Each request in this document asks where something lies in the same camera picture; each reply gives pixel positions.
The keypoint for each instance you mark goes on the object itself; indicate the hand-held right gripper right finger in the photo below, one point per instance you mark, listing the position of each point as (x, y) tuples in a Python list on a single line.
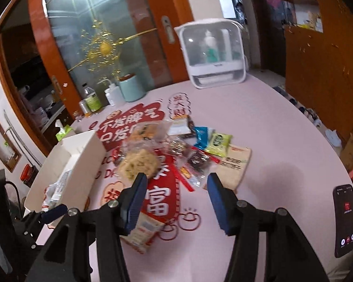
[(220, 202)]

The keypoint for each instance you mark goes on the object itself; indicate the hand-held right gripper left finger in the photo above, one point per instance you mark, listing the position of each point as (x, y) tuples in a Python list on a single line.
[(133, 202)]

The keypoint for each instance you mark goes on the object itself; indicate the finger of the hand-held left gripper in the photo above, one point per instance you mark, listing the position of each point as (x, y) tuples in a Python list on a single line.
[(54, 213)]

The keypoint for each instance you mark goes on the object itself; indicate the white cardboard box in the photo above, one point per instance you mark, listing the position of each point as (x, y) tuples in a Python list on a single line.
[(76, 158)]

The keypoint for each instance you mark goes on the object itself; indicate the yellow-green snack packet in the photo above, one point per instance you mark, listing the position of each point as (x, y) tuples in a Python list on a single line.
[(222, 144)]

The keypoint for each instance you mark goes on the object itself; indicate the blue snack packet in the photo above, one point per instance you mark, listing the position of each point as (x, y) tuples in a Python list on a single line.
[(201, 138)]

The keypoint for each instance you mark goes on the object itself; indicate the clear plastic packets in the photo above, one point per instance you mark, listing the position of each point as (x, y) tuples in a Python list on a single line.
[(56, 191)]

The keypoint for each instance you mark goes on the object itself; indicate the beige and red snack packet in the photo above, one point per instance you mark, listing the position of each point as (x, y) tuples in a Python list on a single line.
[(148, 233)]

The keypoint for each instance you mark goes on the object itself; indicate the beige paper packet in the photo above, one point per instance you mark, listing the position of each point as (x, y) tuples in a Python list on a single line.
[(235, 167)]

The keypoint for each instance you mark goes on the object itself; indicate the red striped clear packet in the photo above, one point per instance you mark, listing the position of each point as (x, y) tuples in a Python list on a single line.
[(191, 177)]

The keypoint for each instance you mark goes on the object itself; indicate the round cracker clear bag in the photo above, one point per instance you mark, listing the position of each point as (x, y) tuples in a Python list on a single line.
[(138, 163)]

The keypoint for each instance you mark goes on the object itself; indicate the red plastic object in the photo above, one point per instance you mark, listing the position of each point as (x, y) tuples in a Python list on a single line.
[(29, 174)]

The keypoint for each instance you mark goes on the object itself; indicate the dark dried fruit packet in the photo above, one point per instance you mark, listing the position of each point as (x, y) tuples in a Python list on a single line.
[(200, 161)]

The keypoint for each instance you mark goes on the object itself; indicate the small clear snack packet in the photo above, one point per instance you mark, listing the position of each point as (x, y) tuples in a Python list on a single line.
[(178, 147)]

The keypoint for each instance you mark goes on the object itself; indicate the square cracker clear packet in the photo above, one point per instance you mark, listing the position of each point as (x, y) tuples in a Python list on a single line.
[(144, 132)]

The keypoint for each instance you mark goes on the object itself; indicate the green tissue box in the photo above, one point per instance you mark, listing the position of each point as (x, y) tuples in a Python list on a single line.
[(64, 130)]

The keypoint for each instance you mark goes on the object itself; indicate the silver and brown snack packet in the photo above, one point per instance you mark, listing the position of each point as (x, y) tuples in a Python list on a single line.
[(179, 127)]

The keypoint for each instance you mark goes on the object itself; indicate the small metal can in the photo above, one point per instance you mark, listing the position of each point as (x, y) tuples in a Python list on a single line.
[(84, 108)]

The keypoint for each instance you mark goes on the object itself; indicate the white squeeze bottle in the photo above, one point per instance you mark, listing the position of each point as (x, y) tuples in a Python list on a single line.
[(114, 95)]

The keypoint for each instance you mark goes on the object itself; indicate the clear bottle green label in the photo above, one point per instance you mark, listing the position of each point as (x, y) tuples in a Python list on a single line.
[(91, 100)]

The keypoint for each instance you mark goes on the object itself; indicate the teal canister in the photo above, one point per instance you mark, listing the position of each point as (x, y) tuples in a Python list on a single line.
[(132, 89)]

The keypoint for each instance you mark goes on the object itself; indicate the row of shoes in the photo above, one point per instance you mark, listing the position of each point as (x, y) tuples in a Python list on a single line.
[(300, 105)]

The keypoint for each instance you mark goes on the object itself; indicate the black smartphone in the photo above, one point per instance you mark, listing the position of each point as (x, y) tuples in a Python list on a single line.
[(345, 220)]

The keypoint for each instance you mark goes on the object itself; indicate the white clear-door countertop cabinet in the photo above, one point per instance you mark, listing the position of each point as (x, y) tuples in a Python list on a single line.
[(211, 53)]

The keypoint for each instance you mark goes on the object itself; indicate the orange framed glass sliding door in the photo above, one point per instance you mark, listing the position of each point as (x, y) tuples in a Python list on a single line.
[(106, 35)]

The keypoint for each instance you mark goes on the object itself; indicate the brown wooden cabinet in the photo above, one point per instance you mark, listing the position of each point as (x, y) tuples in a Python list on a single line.
[(326, 50)]

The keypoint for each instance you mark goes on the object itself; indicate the wooden picture frame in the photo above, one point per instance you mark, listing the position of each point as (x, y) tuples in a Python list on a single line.
[(3, 144)]

